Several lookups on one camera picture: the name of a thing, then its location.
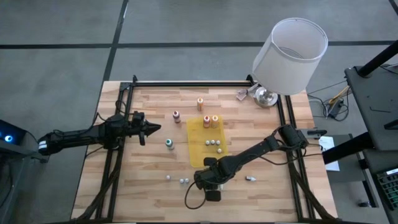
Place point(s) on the yellow translucent plastic bin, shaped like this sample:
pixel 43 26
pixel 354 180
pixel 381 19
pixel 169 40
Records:
pixel 199 149

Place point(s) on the table lamp white shade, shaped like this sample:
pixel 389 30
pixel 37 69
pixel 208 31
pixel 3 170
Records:
pixel 289 68

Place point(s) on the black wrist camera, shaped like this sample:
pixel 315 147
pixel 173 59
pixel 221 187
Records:
pixel 213 196
pixel 137 117

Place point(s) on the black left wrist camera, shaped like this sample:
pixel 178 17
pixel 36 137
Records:
pixel 137 117

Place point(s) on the dark grey equipment cart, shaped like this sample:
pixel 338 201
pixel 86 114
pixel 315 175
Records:
pixel 373 93

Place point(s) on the white paper sheet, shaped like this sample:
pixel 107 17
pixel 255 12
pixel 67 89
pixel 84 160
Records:
pixel 332 161

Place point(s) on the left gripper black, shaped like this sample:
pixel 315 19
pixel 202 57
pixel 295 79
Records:
pixel 137 130

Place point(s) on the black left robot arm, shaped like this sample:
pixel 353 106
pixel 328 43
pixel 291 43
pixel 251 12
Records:
pixel 74 138

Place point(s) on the small crumpled clear wrapper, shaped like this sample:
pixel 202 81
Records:
pixel 242 95

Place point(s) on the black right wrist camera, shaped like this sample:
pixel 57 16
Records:
pixel 213 196

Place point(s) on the large dark red colouring bottle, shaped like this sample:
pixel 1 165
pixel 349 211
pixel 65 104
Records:
pixel 176 117

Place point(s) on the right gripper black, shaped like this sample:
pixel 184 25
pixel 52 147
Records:
pixel 211 177

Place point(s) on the black power brick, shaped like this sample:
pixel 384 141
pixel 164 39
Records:
pixel 336 107

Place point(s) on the large green colouring bottle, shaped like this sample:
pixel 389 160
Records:
pixel 169 144

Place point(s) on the large yellow colouring bottle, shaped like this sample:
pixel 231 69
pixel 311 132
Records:
pixel 214 121

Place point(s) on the black computer with blue light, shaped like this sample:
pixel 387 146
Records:
pixel 14 129

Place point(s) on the black aluminium rig frame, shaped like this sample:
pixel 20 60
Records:
pixel 186 84

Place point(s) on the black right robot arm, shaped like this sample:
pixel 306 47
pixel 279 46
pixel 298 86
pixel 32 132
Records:
pixel 248 154

